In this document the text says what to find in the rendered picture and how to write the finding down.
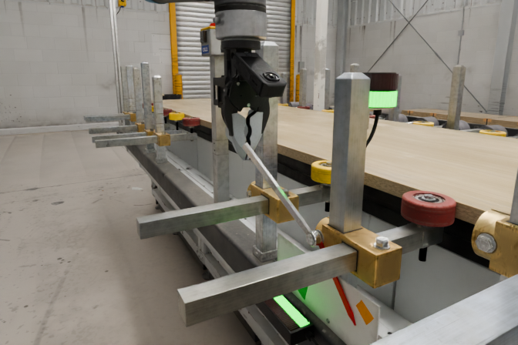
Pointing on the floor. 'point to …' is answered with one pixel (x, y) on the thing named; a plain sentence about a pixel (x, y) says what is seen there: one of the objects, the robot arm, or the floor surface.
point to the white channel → (321, 32)
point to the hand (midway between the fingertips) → (247, 154)
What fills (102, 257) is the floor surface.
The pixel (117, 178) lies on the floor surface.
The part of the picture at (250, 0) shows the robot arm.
